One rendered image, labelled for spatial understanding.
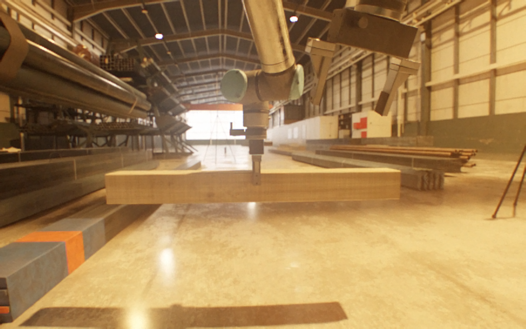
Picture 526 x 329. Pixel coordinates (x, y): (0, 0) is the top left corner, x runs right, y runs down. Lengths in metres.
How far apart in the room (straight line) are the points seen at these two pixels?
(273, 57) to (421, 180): 3.16
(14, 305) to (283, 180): 1.02
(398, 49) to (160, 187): 0.76
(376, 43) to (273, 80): 0.32
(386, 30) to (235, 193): 0.64
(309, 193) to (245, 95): 0.38
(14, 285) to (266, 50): 1.13
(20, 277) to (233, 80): 1.01
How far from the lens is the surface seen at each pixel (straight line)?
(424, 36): 14.07
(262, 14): 0.66
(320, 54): 0.46
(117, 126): 9.89
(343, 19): 0.46
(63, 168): 3.68
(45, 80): 2.58
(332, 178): 0.92
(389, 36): 0.49
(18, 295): 1.30
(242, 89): 0.76
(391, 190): 1.02
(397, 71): 0.52
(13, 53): 2.25
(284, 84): 0.73
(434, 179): 3.84
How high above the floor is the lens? 0.60
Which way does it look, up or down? 5 degrees down
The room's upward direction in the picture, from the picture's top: straight up
